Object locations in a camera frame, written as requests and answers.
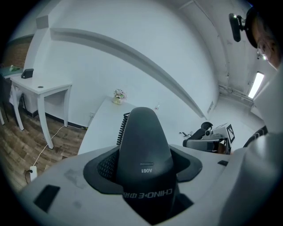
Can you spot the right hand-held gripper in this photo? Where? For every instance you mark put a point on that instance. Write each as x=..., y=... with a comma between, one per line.
x=210, y=138

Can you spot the black head-mounted camera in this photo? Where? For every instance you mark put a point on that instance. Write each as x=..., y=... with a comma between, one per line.
x=234, y=26

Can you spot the flower pot with pink flowers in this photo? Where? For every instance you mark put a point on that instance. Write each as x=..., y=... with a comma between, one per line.
x=120, y=96

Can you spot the white table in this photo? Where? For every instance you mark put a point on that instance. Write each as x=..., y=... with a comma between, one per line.
x=104, y=130

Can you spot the white power strip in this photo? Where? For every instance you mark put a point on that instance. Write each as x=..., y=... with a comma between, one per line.
x=33, y=172

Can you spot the rectangular ceiling light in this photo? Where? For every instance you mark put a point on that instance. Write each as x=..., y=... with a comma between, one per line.
x=256, y=85

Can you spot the green table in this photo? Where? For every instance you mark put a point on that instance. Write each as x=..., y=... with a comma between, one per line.
x=8, y=71

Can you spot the white ceiling pipes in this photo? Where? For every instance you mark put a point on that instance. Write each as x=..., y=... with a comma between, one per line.
x=234, y=91

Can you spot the black box device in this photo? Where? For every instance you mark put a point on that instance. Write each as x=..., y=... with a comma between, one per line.
x=27, y=73

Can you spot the person's face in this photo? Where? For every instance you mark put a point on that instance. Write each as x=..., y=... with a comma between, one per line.
x=268, y=47

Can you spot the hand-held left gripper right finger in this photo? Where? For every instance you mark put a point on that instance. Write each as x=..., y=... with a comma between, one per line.
x=185, y=165

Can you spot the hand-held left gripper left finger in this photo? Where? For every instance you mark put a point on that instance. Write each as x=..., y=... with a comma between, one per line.
x=104, y=167

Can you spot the white desk with curved legs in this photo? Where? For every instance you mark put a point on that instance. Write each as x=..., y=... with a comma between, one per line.
x=33, y=86

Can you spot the small clear glass ornament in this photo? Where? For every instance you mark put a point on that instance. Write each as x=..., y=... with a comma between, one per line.
x=157, y=106

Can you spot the eyeglasses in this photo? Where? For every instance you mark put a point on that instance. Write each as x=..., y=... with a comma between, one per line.
x=262, y=55

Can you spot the black telephone handset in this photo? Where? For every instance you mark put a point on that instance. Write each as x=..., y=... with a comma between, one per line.
x=143, y=143

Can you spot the black chair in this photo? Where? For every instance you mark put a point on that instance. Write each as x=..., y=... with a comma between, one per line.
x=4, y=92

